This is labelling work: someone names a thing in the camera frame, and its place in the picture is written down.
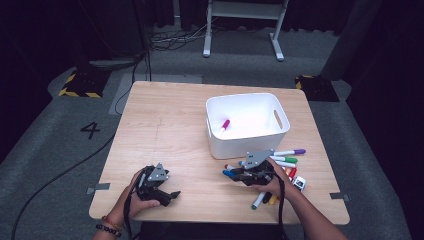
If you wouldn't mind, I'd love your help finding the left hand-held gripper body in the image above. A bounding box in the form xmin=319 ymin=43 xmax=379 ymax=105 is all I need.
xmin=137 ymin=162 xmax=171 ymax=202

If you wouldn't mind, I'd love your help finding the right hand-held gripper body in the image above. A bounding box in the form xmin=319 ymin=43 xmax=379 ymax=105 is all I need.
xmin=239 ymin=148 xmax=278 ymax=187

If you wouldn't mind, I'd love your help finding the white plastic bin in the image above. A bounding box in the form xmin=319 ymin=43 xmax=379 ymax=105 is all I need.
xmin=205 ymin=92 xmax=291 ymax=160

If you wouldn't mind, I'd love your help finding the purple marker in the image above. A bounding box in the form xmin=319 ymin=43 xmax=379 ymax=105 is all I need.
xmin=273 ymin=148 xmax=307 ymax=157

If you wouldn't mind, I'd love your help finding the white toy car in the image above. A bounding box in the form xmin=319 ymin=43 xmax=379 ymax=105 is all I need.
xmin=292 ymin=175 xmax=307 ymax=192

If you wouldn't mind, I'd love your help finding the pink marker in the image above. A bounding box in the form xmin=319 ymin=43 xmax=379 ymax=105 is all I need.
xmin=218 ymin=118 xmax=231 ymax=134

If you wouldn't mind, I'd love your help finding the person's right hand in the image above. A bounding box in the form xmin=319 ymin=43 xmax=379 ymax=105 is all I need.
xmin=252 ymin=158 xmax=295 ymax=198

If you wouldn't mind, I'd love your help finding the person's left hand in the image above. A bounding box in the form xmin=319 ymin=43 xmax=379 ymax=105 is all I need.
xmin=113 ymin=168 xmax=162 ymax=224

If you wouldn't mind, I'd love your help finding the grey tape piece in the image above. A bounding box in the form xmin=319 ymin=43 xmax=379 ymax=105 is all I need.
xmin=329 ymin=191 xmax=352 ymax=202
xmin=86 ymin=182 xmax=111 ymax=195

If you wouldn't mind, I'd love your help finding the black yellow striped base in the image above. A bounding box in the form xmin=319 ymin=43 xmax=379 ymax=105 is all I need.
xmin=58 ymin=67 xmax=113 ymax=99
xmin=294 ymin=74 xmax=341 ymax=103

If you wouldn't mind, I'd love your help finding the black stand pole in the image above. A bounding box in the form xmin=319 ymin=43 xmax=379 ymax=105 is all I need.
xmin=132 ymin=0 xmax=153 ymax=83

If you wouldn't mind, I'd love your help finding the white metal stand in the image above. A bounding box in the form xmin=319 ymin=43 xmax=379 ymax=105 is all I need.
xmin=202 ymin=0 xmax=290 ymax=62

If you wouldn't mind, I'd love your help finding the grey pillar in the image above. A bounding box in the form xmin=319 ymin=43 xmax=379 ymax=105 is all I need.
xmin=319 ymin=0 xmax=383 ymax=82

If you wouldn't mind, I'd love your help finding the left hand-held gripper cable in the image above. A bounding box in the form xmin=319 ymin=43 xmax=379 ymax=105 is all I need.
xmin=123 ymin=166 xmax=148 ymax=240

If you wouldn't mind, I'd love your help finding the hand-held gripper cable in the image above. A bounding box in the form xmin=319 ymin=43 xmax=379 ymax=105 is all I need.
xmin=274 ymin=173 xmax=288 ymax=240
xmin=123 ymin=166 xmax=148 ymax=240

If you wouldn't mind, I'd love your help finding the right hand-held gripper cable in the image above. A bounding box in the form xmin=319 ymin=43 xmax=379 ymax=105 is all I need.
xmin=274 ymin=173 xmax=288 ymax=240

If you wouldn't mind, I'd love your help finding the red cord bracelet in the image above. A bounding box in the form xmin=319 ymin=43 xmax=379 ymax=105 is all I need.
xmin=101 ymin=215 xmax=125 ymax=232

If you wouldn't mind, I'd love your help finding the black bead bracelet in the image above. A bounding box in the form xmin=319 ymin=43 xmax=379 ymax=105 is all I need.
xmin=95 ymin=223 xmax=123 ymax=238

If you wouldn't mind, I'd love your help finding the long black floor cable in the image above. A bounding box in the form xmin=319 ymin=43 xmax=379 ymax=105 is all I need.
xmin=10 ymin=132 xmax=117 ymax=240

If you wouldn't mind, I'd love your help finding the bundle of floor cables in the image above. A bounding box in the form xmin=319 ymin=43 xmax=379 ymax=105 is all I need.
xmin=148 ymin=21 xmax=214 ymax=52

